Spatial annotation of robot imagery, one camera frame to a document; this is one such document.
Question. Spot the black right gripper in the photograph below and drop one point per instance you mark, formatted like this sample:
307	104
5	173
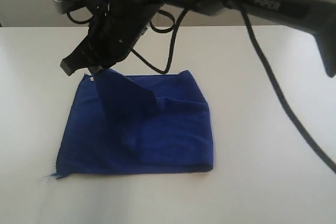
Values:
112	36

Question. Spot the blue microfiber towel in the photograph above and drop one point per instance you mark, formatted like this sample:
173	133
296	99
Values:
130	125

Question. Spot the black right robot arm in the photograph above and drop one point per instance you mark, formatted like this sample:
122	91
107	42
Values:
316	17

